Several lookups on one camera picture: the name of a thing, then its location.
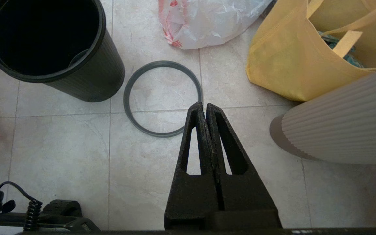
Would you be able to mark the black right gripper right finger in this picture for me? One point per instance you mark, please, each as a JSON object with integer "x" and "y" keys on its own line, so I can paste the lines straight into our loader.
{"x": 240, "y": 192}

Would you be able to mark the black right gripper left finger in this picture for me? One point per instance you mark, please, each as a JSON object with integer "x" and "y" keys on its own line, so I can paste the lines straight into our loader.
{"x": 191, "y": 202}

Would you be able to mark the yellow fabric tote bag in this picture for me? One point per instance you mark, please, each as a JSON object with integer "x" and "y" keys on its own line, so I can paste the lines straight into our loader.
{"x": 282, "y": 58}

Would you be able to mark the black trash bin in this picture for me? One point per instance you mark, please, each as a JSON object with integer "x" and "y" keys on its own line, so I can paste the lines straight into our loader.
{"x": 101, "y": 75}

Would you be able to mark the beige ribbed bin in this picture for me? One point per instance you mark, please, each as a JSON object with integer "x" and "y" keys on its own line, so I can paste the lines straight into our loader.
{"x": 344, "y": 127}

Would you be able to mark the green patterned packaging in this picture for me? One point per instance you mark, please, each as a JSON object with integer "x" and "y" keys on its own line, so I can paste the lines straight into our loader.
{"x": 352, "y": 58}

